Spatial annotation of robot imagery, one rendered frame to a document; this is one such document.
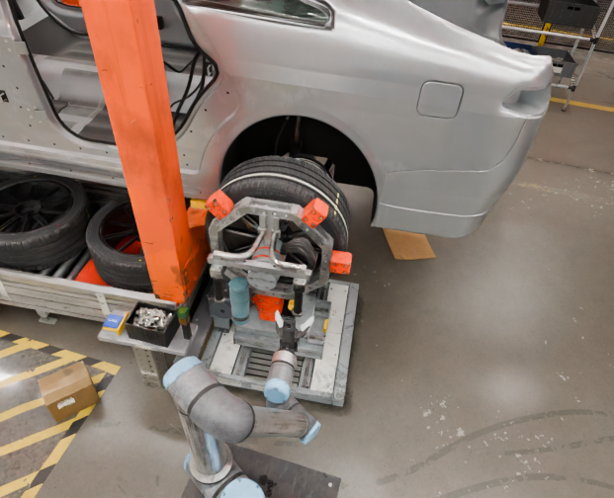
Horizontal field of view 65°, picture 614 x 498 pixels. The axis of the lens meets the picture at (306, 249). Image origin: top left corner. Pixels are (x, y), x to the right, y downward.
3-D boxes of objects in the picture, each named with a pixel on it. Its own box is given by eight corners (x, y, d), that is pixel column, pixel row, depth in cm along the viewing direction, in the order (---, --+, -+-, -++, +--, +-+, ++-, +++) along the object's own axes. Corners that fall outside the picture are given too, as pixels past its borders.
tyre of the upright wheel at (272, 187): (193, 203, 243) (288, 277, 268) (176, 233, 226) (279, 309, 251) (278, 125, 204) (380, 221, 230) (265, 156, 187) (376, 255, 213)
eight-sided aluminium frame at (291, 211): (326, 295, 235) (337, 209, 197) (324, 306, 230) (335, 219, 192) (219, 278, 239) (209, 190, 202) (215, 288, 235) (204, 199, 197)
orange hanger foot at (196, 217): (227, 216, 282) (223, 167, 258) (198, 281, 245) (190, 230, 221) (200, 211, 283) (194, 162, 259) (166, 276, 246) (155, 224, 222)
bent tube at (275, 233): (312, 241, 203) (314, 222, 196) (305, 274, 190) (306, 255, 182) (272, 235, 205) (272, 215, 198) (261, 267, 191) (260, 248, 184)
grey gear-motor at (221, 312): (258, 286, 303) (258, 245, 279) (240, 340, 273) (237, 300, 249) (230, 281, 304) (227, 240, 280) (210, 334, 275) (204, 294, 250)
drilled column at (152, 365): (169, 373, 265) (157, 326, 236) (162, 388, 258) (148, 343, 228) (151, 370, 266) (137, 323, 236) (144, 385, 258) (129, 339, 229)
